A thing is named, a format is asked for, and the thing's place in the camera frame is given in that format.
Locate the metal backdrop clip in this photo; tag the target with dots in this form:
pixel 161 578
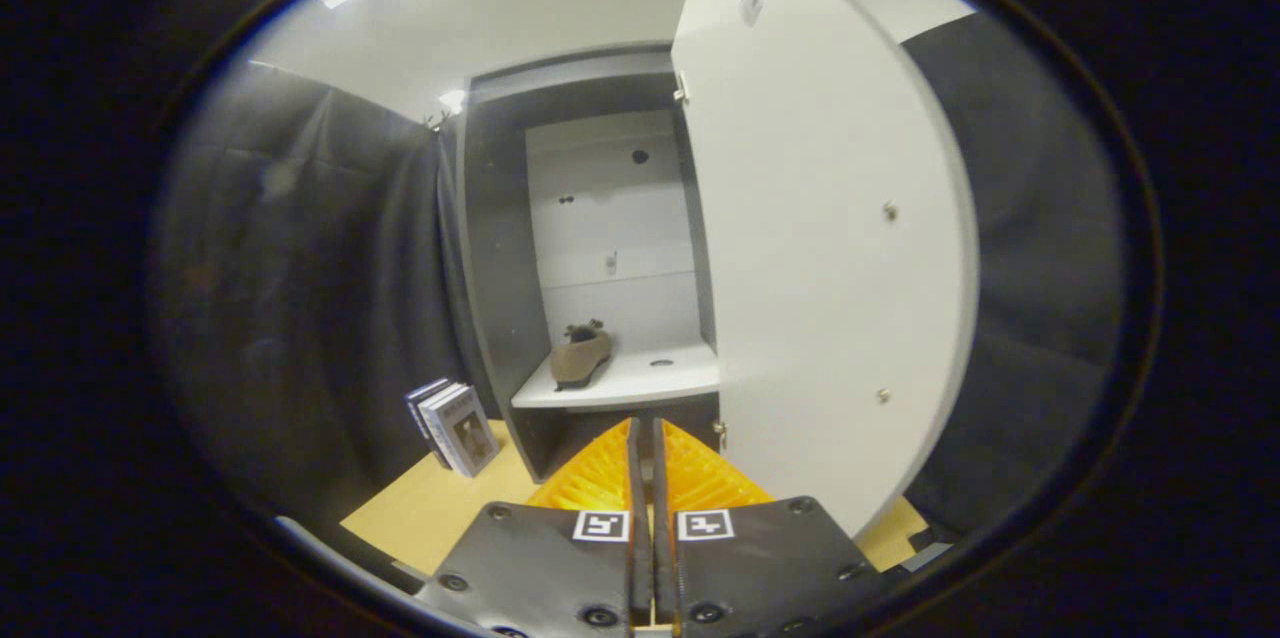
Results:
pixel 436 121

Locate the white shoe cabinet door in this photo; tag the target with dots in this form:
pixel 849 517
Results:
pixel 820 268

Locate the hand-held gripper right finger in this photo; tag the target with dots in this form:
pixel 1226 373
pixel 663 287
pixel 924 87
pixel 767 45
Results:
pixel 664 548

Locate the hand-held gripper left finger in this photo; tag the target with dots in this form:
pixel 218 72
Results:
pixel 638 538

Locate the grey shoe cabinet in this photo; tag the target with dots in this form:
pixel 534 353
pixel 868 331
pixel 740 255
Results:
pixel 495 268

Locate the metal door hinge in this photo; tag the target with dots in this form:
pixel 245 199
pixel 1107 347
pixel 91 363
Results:
pixel 681 90
pixel 719 433

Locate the brown fuzzy shoe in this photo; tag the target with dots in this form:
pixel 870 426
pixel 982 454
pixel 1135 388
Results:
pixel 580 360

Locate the black backdrop cloth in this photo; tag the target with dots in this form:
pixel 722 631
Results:
pixel 300 268
pixel 1040 268

